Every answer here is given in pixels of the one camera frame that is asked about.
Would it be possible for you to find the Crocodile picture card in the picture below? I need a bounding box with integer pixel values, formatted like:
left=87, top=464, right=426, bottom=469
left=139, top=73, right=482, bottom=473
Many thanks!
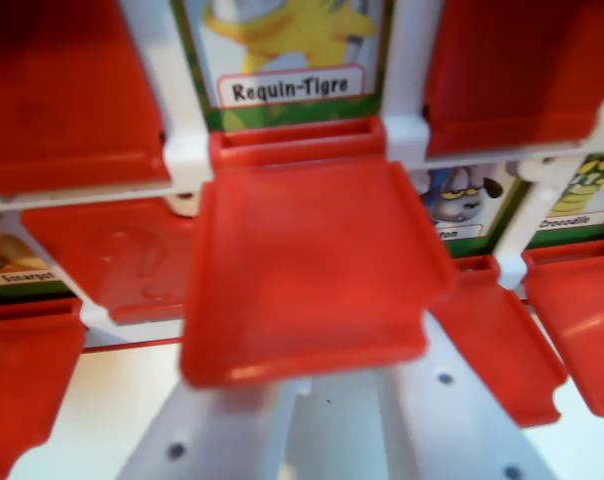
left=526, top=152, right=604, bottom=249

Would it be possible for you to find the red and white game board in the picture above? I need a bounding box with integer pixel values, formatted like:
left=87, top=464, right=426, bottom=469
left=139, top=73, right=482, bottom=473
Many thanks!
left=0, top=0, right=604, bottom=479

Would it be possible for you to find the Escargot picture card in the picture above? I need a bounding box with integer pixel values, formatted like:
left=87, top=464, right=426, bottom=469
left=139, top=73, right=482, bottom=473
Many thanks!
left=0, top=227, right=71, bottom=301

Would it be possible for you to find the Mouton picture card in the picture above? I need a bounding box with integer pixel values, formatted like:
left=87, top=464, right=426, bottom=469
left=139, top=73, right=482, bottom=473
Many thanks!
left=414, top=164, right=528, bottom=256

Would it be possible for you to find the Requin-Tigre picture card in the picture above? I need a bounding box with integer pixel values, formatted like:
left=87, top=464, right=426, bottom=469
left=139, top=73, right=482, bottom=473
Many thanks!
left=174, top=0, right=396, bottom=132

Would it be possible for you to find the red flap with question mark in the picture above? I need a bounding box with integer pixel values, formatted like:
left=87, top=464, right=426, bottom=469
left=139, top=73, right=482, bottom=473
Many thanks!
left=20, top=198, right=203, bottom=325

